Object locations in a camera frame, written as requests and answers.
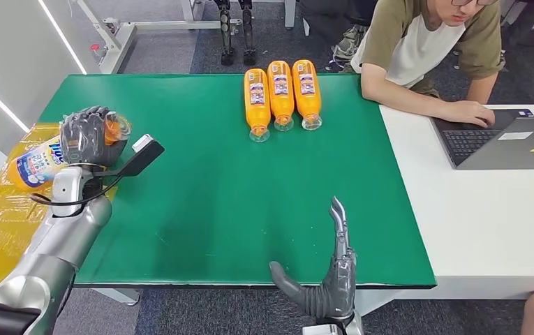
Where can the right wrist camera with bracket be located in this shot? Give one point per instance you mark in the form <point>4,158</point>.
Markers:
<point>320,330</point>

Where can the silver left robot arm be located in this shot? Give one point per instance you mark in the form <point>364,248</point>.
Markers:
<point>49,245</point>

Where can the white table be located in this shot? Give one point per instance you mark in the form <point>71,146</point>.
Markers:
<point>479,222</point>

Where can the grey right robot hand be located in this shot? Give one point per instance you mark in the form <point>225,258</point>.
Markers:
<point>336,286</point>

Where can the person's hand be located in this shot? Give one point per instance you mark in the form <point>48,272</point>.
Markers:
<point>472,112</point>

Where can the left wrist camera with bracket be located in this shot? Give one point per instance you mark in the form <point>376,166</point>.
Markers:
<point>139,155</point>

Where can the black robot leg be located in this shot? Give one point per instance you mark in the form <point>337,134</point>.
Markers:
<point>226,32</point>
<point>248,32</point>

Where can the green table mat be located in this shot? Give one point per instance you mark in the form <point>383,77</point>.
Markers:
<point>211,185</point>

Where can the orange bottle with printed label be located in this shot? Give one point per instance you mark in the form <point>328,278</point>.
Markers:
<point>256,99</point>
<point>37,168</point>
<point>306,90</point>
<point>281,90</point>

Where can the person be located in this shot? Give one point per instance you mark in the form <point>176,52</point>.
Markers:
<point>424,41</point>

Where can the white metal frame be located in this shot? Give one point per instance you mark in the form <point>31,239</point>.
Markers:
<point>121,41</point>

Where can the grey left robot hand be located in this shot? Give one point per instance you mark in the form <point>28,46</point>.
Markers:
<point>86,136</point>

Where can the grey laptop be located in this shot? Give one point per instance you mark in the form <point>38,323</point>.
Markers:
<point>512,145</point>

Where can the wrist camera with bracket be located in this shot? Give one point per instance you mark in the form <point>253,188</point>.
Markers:
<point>320,330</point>
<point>139,155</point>

